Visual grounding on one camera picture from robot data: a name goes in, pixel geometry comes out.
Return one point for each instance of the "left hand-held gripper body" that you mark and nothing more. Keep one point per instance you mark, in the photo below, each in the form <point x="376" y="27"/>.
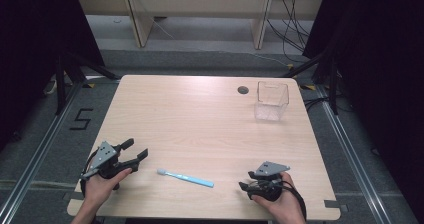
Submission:
<point x="106" y="160"/>

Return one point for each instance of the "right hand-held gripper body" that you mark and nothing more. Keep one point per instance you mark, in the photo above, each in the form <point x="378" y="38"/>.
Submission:
<point x="270" y="177"/>

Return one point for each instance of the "light blue toothbrush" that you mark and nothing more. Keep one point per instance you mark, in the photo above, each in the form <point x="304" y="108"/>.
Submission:
<point x="185" y="177"/>

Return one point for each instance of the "clear plastic container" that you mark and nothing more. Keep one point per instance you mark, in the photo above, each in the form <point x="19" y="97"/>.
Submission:
<point x="271" y="100"/>

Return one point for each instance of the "person's left hand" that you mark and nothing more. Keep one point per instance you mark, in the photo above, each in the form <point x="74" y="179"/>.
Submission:
<point x="101" y="187"/>

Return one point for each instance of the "person's right hand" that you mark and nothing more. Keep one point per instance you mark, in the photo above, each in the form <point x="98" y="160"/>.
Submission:
<point x="283" y="204"/>

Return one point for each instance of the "grey tape strip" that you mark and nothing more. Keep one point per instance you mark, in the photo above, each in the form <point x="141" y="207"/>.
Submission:
<point x="71" y="196"/>

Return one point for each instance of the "dark round table grommet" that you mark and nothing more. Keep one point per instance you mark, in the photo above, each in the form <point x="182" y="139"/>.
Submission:
<point x="243" y="90"/>

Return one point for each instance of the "black metal stand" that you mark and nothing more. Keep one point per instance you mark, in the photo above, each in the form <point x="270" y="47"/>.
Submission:
<point x="328" y="80"/>
<point x="66" y="77"/>

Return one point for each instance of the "black curtain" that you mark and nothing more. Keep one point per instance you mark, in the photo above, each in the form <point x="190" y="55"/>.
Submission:
<point x="380" y="67"/>
<point x="30" y="50"/>

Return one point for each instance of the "beige wooden background desk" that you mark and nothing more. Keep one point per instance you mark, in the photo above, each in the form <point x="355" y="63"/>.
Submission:
<point x="200" y="2"/>

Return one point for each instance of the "grey metal floor rail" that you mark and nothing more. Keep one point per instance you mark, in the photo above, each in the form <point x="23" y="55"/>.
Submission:
<point x="36" y="150"/>
<point x="353" y="157"/>

